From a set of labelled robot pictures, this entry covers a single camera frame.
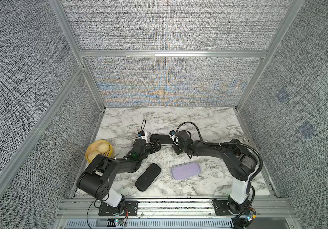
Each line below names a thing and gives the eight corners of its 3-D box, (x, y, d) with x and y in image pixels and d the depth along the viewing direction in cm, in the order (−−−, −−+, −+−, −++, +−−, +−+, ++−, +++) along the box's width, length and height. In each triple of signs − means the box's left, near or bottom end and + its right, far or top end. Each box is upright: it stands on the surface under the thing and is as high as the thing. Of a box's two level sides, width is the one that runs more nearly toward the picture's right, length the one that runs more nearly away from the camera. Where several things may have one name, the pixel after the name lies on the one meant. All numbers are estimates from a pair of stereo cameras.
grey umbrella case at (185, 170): (172, 180, 85) (173, 178, 81) (170, 167, 89) (170, 165, 86) (200, 175, 86) (201, 173, 83) (196, 163, 91) (197, 160, 88)
